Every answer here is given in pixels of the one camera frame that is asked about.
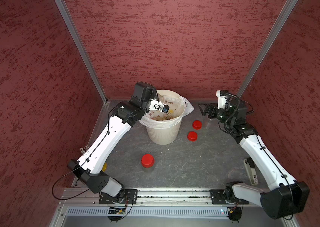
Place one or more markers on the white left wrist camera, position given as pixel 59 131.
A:
pixel 156 105

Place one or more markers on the white printed bin liner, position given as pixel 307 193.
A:
pixel 179 107

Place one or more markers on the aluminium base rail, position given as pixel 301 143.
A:
pixel 148 197

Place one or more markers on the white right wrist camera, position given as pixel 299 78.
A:
pixel 222 99

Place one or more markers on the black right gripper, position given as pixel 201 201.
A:
pixel 213 106

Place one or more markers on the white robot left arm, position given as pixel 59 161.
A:
pixel 88 168

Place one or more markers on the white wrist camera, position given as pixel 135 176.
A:
pixel 222 99
pixel 156 105

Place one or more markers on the yellow pencil cup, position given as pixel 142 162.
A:
pixel 104 167

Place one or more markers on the cream plastic trash bin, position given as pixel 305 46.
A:
pixel 164 136

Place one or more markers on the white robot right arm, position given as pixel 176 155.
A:
pixel 284 196

